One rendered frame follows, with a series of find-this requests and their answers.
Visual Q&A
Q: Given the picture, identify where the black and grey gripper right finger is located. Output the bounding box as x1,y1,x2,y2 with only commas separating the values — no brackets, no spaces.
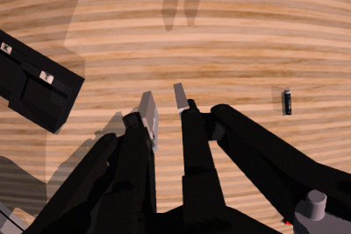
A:
173,82,351,234

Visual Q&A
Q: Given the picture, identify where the black three-compartment bin rack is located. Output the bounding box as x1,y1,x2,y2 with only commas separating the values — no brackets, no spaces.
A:
0,30,85,134

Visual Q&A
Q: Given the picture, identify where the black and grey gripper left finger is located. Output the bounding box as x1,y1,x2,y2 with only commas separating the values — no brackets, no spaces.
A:
21,90,159,234

